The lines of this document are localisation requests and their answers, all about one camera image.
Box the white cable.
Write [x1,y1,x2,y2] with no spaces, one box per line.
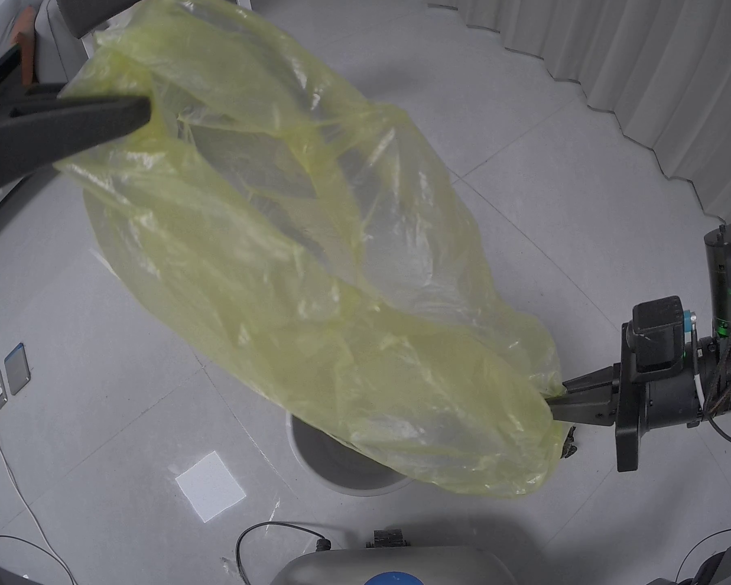
[0,388,79,585]

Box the white trash bin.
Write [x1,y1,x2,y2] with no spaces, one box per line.
[285,411,413,497]

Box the white curtain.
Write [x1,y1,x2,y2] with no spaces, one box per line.
[341,0,731,224]

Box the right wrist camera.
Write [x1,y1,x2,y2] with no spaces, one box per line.
[629,295,700,371]

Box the pale grey sofa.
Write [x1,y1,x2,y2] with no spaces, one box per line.
[0,0,87,87]

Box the orange cushion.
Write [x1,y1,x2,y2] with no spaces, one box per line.
[11,6,39,91]

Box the yellow plastic bag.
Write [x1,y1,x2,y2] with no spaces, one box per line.
[55,0,576,498]

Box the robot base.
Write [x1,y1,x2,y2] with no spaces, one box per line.
[268,528,514,585]

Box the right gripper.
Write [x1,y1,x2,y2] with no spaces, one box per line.
[548,321,705,472]

